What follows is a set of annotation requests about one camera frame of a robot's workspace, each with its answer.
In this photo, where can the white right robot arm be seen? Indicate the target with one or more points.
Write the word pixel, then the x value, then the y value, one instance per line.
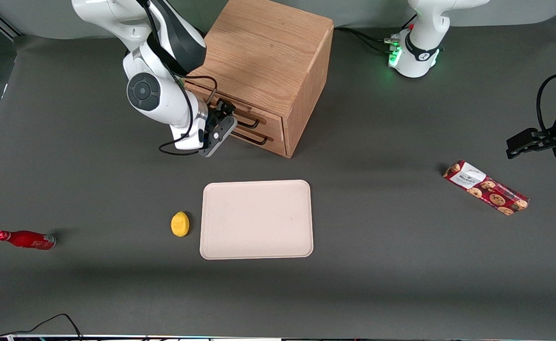
pixel 150 61

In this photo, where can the yellow lemon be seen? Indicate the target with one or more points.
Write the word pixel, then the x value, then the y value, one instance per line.
pixel 180 224

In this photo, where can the cream rectangular tray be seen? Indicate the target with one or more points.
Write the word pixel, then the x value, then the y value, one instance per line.
pixel 256 219

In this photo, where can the wooden drawer cabinet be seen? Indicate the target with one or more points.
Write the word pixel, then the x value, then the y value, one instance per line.
pixel 268 52

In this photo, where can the red cookie box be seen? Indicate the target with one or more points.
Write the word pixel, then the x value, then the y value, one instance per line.
pixel 488 188

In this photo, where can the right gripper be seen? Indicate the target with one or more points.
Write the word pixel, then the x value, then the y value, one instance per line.
pixel 219 116

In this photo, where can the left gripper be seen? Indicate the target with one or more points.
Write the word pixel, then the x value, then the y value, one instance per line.
pixel 555 141

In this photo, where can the wooden drawer front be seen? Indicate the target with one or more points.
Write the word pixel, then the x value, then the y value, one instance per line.
pixel 273 124
pixel 278 144

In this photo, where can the red bottle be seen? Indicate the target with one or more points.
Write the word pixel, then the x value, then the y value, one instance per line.
pixel 27 239

